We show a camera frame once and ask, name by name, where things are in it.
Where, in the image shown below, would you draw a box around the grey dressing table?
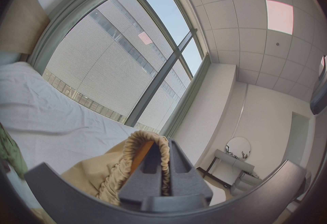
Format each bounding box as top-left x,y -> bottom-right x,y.
203,149 -> 255,185

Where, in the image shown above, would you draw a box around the green garment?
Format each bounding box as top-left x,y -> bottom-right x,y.
0,122 -> 28,180

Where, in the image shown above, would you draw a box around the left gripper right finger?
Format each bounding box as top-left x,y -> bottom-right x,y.
168,137 -> 213,205

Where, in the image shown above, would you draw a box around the square ceiling light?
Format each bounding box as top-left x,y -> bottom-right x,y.
266,0 -> 294,35

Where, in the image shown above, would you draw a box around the round wall mirror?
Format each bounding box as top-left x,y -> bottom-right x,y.
226,137 -> 251,161

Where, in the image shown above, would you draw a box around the window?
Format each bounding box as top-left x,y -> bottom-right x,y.
43,0 -> 205,133

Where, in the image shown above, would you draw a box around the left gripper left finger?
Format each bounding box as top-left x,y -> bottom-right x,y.
119,141 -> 162,205

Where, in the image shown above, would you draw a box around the tan shorts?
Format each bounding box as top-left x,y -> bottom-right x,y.
61,130 -> 171,205

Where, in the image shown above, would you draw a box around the bed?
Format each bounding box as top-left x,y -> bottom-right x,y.
0,0 -> 226,224

